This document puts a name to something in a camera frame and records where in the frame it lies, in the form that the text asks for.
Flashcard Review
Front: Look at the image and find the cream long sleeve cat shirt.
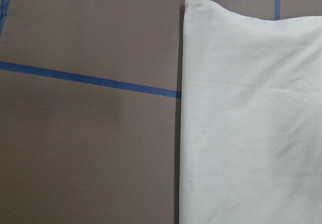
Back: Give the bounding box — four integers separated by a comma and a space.
179, 0, 321, 223

